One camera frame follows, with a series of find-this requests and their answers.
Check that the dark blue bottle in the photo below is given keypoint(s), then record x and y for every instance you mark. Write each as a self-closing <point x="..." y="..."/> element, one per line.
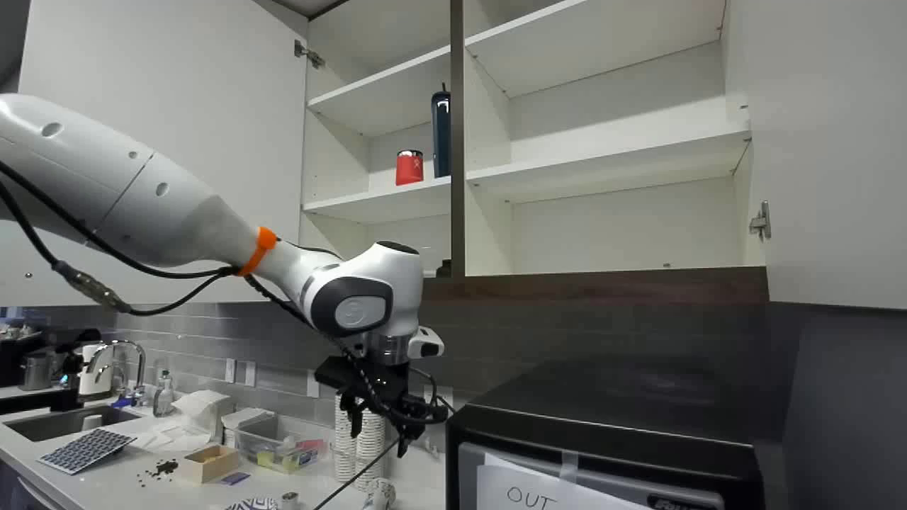
<point x="441" y="132"/>

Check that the small black parts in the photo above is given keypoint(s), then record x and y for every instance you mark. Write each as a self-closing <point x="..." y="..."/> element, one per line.
<point x="163" y="470"/>

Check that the small clear bottle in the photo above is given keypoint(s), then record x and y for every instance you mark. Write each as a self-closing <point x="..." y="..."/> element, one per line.
<point x="163" y="396"/>

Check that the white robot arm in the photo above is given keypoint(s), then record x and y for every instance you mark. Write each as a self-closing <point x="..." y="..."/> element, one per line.
<point x="143" y="202"/>

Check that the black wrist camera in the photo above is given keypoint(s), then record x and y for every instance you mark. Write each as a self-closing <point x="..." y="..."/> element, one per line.
<point x="341" y="373"/>

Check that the blue grid panel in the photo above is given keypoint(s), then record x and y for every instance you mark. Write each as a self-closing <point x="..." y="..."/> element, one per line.
<point x="86" y="453"/>

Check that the blue patterned paper plate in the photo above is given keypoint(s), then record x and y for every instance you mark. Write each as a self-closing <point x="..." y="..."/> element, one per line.
<point x="251" y="506"/>

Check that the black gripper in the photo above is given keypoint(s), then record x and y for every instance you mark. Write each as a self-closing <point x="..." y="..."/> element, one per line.
<point x="387" y="383"/>

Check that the white box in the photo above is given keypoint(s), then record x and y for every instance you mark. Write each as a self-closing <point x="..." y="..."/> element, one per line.
<point x="248" y="423"/>

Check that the small white container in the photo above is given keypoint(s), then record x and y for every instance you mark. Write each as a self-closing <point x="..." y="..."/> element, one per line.
<point x="380" y="494"/>

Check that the black microwave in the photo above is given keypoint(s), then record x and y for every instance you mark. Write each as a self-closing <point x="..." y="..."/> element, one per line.
<point x="612" y="414"/>

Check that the white cabinet door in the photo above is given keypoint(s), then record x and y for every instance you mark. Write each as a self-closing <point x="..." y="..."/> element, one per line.
<point x="830" y="152"/>
<point x="187" y="74"/>

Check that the clear plastic container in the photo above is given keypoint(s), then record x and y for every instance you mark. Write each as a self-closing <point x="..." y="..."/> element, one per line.
<point x="278" y="453"/>

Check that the chrome faucet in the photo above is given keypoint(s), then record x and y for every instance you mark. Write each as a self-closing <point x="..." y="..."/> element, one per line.
<point x="132" y="370"/>

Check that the white wall outlet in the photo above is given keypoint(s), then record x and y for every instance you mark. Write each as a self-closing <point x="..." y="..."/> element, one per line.
<point x="231" y="370"/>
<point x="251" y="373"/>
<point x="312" y="383"/>

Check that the white paper sign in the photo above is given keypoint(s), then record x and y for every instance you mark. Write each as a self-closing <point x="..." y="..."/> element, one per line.
<point x="540" y="488"/>

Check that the steel sink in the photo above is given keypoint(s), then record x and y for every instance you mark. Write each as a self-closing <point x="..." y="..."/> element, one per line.
<point x="67" y="423"/>

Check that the silver cabinet hinge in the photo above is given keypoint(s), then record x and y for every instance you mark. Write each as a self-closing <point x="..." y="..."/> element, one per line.
<point x="306" y="52"/>
<point x="761" y="220"/>

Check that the red cup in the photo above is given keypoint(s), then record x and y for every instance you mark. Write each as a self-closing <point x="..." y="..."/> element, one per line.
<point x="410" y="169"/>

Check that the white kettle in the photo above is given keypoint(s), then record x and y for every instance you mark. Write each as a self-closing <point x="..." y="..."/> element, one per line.
<point x="93" y="370"/>

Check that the small cardboard box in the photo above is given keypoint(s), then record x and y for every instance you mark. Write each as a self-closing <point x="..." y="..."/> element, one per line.
<point x="211" y="462"/>

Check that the metal jar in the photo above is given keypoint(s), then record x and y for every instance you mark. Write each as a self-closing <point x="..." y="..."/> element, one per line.
<point x="40" y="370"/>

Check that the small blue card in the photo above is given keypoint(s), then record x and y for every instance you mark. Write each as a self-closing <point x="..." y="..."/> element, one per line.
<point x="237" y="481"/>

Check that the white open wall cabinet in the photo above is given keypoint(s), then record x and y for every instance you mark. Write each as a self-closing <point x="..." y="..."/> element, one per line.
<point x="604" y="142"/>

